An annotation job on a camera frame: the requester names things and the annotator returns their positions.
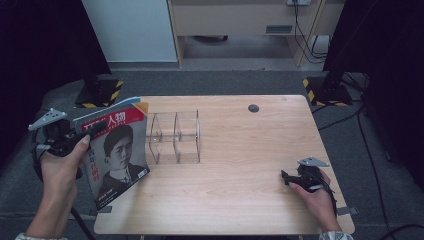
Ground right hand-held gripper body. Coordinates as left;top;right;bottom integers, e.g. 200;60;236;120
296;156;331;194

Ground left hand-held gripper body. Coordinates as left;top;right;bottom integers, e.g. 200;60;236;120
27;107;87;158

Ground magazine with portrait cover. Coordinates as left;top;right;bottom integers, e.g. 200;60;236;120
72;96;151;212

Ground clear acrylic file rack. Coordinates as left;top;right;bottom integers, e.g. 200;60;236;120
144;108;202;165

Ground person's right hand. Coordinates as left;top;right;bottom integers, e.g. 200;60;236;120
288;169;342;233

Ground person's left hand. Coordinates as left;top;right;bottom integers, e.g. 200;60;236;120
38;133;92;208

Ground striped black stand base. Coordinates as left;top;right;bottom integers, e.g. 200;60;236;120
302;76;354;108
74;78;125;109

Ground grey floor tape strip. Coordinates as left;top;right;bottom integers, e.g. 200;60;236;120
89;205;114;218
336;206;359;216

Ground black curtain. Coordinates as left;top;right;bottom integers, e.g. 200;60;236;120
0;0;113;168
322;0;424;193

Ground white cabinet panel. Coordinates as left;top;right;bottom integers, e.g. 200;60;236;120
81;0;179;64

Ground light wooden desk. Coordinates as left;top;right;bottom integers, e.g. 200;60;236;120
166;0;348;70

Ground right hand-held gripper black cable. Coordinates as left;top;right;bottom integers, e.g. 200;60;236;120
312;174;338;216

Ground hand-held gripper black cable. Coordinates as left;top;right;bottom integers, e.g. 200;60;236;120
30;131;98;240
312;174;338;216

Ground short black floor cable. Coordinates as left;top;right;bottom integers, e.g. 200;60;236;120
311;103;364;132

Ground long black floor cable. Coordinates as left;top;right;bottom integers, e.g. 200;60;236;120
355;108;424;240

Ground left hand-held gripper black cable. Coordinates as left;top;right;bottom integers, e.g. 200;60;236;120
30;131;98;240

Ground black hanging cables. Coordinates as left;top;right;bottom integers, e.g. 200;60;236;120
292;2;332;65

